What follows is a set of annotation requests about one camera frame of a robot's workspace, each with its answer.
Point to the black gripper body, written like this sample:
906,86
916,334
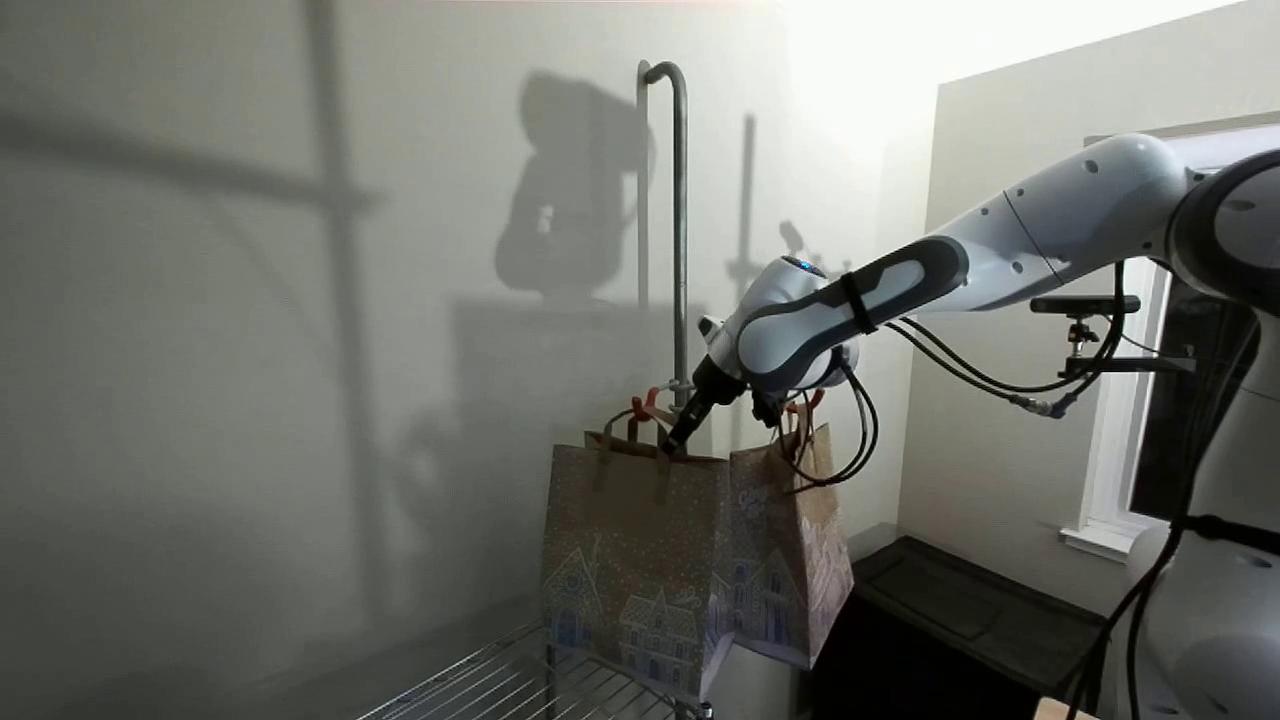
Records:
716,386

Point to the brown Trader Joe's paper bag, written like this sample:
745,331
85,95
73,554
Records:
625,560
787,575

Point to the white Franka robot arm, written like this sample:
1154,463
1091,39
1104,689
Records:
1065,214

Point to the grey metal pole stand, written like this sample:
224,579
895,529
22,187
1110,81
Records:
681,200

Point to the black cabinet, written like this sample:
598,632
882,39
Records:
963,624

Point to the black camera on tripod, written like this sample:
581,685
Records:
1082,304

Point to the white window frame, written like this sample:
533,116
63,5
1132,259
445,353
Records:
1118,465

